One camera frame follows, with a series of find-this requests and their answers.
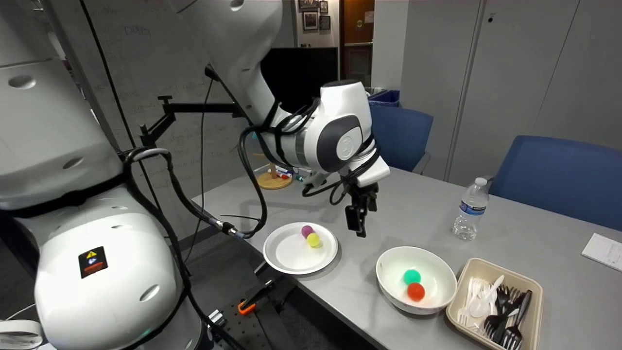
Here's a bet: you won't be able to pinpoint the white paper sheet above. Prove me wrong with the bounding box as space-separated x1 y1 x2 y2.
579 231 622 271

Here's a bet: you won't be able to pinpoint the blue bin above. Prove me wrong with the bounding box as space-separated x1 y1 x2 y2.
367 87 404 108

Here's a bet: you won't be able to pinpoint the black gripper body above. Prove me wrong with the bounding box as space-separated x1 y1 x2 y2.
342 182 381 219

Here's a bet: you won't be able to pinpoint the white cabinet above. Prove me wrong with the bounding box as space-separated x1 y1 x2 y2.
400 0 622 186

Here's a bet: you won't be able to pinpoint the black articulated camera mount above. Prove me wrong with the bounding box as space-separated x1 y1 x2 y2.
138 92 245 147

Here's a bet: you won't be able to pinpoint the orange clamp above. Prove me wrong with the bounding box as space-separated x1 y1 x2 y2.
235 297 258 318

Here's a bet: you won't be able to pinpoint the red ball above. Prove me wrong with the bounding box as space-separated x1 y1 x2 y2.
406 281 427 302

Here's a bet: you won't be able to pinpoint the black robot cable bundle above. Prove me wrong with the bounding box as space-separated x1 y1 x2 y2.
122 94 385 350

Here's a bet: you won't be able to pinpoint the white plastic cutlery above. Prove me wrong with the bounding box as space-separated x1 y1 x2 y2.
455 273 505 326

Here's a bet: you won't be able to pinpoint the white bowl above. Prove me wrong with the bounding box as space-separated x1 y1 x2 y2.
373 244 459 316

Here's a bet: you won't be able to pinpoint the clear plastic water bottle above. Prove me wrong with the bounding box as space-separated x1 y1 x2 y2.
451 174 492 242

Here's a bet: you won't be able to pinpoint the blue office chair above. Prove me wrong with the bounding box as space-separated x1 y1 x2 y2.
488 133 622 232
367 102 435 174

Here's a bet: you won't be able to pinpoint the beige cutlery tray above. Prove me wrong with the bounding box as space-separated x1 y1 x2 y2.
443 254 544 350

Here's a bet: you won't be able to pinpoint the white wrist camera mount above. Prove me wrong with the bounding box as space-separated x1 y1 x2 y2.
354 157 392 190

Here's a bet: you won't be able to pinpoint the black plastic forks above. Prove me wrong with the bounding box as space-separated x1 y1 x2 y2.
484 283 534 350

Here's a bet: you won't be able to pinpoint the plate with food back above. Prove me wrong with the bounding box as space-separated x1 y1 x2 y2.
254 162 297 192

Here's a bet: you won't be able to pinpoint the white foam plate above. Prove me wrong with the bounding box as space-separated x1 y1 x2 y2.
260 219 340 277

